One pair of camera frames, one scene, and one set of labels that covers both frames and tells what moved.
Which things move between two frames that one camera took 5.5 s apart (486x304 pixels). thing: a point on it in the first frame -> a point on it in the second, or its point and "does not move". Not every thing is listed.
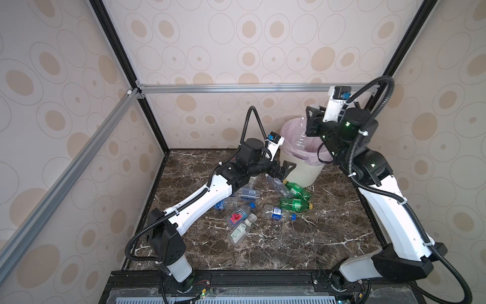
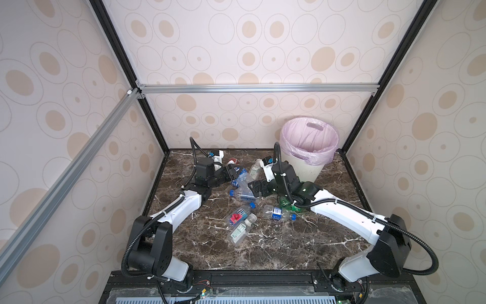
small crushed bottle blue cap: [277, 213] does not move
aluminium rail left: [33, 223] does not move
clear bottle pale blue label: [248, 195] does not move
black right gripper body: [319, 128] -> [267, 188]
